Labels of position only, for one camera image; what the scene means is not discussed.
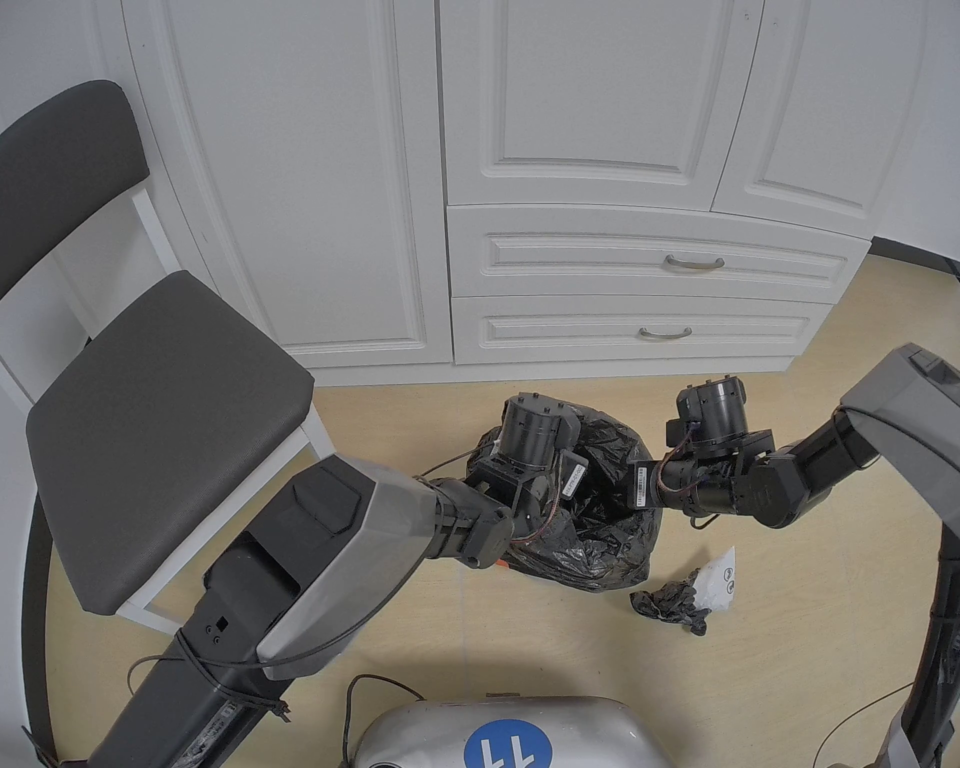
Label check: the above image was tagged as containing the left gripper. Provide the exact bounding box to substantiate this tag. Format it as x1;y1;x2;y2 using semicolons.
553;444;591;505

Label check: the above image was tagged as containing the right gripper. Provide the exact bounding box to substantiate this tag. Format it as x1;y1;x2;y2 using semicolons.
627;456;665;519

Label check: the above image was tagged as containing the black plastic bag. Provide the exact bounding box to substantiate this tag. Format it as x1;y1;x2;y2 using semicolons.
471;401;661;594

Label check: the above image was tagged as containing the clear printed wrapper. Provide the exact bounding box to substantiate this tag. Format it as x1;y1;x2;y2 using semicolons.
686;546;737;612

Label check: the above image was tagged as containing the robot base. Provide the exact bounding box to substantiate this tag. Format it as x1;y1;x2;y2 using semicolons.
352;693;669;768

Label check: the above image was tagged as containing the crumpled black plastic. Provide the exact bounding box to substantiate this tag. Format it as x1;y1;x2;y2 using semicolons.
630;570;712;639

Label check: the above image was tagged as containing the white wardrobe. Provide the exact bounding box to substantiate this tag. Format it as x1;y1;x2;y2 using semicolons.
82;0;931;390

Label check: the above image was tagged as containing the grey padded white chair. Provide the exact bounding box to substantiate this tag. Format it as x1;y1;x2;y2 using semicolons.
0;78;337;639

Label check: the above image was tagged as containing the thin black cable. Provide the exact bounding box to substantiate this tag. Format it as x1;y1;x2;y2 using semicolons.
817;678;912;768

